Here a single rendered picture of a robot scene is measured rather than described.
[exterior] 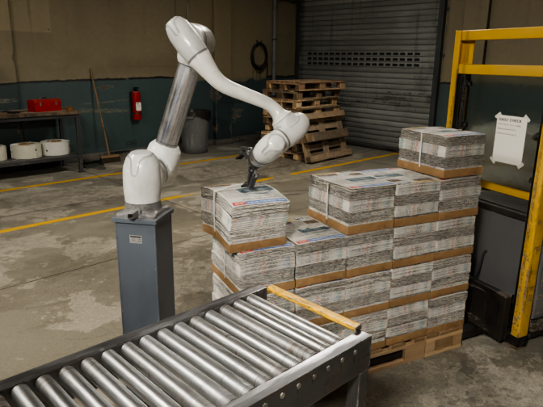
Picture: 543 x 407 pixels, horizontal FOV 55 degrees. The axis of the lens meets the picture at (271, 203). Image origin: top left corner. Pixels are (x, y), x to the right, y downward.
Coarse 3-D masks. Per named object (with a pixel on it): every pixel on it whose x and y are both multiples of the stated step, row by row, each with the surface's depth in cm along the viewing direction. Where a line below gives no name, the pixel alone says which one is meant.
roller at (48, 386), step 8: (40, 376) 146; (48, 376) 146; (40, 384) 144; (48, 384) 143; (56, 384) 143; (40, 392) 143; (48, 392) 140; (56, 392) 139; (64, 392) 140; (48, 400) 139; (56, 400) 137; (64, 400) 136; (72, 400) 137
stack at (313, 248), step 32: (288, 224) 273; (320, 224) 274; (416, 224) 276; (224, 256) 250; (256, 256) 236; (288, 256) 244; (320, 256) 253; (352, 256) 262; (384, 256) 271; (224, 288) 257; (320, 288) 257; (352, 288) 266; (384, 288) 276; (416, 288) 287; (352, 320) 273; (384, 320) 282; (416, 320) 293; (384, 352) 288; (416, 352) 300
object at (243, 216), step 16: (240, 192) 239; (256, 192) 241; (272, 192) 242; (224, 208) 232; (240, 208) 225; (256, 208) 229; (272, 208) 232; (288, 208) 237; (224, 224) 232; (240, 224) 229; (256, 224) 232; (272, 224) 237; (240, 240) 232; (256, 240) 236
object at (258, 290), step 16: (256, 288) 204; (208, 304) 190; (176, 320) 178; (128, 336) 168; (80, 352) 158; (96, 352) 158; (32, 368) 150; (48, 368) 150; (0, 384) 142; (16, 384) 142; (32, 384) 146
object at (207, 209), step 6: (210, 186) 255; (216, 186) 254; (222, 186) 253; (228, 186) 253; (234, 186) 252; (240, 186) 251; (204, 192) 253; (210, 192) 246; (204, 198) 255; (210, 198) 247; (204, 204) 254; (210, 204) 247; (204, 210) 255; (210, 210) 248; (204, 216) 255; (210, 216) 248; (204, 222) 257; (210, 222) 249
